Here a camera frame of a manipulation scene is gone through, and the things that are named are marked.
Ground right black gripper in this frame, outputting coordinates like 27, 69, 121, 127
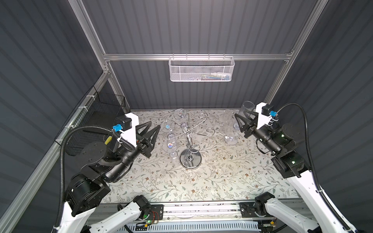
235, 108, 280, 156

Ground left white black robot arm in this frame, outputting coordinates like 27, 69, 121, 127
52, 121, 161, 233

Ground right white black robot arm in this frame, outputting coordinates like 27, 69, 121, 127
234, 111, 359, 233

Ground chrome wine glass rack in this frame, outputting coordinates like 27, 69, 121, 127
168, 112, 215, 170

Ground yellow black striped tool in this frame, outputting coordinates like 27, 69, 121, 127
105, 136, 113, 145

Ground items in white basket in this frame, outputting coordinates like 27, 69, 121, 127
191, 72, 231, 81

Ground floral table mat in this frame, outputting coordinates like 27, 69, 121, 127
103, 110, 298, 203

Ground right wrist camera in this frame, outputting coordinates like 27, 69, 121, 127
255, 102, 278, 129

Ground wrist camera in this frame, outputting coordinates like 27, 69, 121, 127
112, 113, 139, 147
255, 102, 278, 129

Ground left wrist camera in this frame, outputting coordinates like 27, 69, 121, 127
112, 113, 139, 147

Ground black wire basket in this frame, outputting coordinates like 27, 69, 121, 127
65, 88, 126, 156

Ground white wire mesh basket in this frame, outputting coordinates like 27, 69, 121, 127
168, 56, 235, 82

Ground right black corrugated cable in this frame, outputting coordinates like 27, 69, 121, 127
276, 102, 353, 232

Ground black corrugated cable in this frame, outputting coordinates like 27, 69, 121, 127
276, 102, 353, 232
53, 124, 136, 233

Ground left black corrugated cable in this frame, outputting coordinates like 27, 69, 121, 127
53, 124, 136, 233

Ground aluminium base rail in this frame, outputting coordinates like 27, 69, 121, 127
84, 199, 318, 233

